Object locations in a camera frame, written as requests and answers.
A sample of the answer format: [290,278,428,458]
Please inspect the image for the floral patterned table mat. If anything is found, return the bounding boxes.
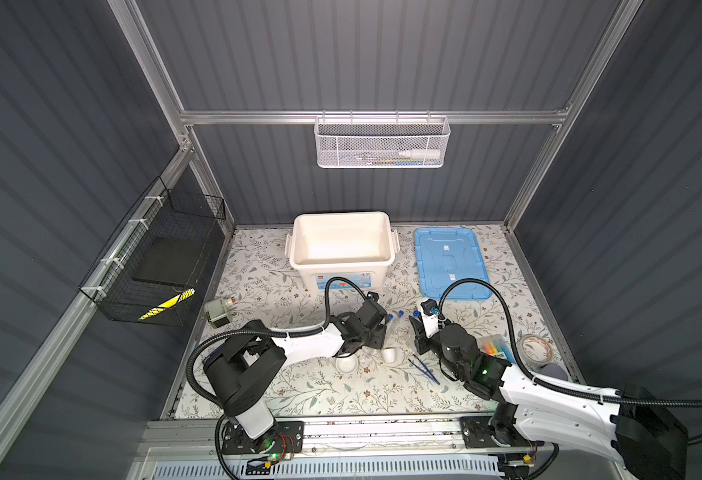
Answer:
[173,224,568,419]

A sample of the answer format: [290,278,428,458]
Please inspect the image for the grey green box device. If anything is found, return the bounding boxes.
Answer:
[203,297,236,328]

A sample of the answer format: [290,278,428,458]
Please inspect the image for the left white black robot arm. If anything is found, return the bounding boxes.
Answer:
[186,293,388,449]

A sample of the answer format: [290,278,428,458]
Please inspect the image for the blue plastic bin lid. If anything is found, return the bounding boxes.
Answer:
[414,228,490,300]

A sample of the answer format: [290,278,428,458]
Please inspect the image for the small white ceramic crucible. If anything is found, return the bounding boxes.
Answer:
[380,347,401,365]

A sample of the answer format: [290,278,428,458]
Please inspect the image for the white plastic storage bin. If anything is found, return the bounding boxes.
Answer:
[284,211,400,292]

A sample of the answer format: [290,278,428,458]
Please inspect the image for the white bottle in basket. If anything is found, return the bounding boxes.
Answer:
[398,149,443,162]

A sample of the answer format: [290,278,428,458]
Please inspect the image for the blue plastic tweezers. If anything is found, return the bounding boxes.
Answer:
[408,356,440,385]

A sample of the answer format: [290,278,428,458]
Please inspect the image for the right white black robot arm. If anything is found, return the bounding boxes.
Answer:
[409,315,689,479]

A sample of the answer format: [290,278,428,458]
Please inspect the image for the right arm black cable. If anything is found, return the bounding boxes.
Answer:
[438,277,702,445]

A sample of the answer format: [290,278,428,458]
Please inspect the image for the pack of coloured markers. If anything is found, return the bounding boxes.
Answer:
[478,336,515,363]

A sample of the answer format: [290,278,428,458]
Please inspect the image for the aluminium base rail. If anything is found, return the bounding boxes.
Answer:
[128,413,628,463]

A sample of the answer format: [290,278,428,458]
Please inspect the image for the white ceramic mortar bowl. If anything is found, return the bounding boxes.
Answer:
[335,355,359,374]

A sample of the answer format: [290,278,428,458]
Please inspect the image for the white wire mesh basket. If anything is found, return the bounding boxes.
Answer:
[313,115,451,169]

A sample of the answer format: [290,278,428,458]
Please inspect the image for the black wire wall basket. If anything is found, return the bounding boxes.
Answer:
[80,179,226,326]

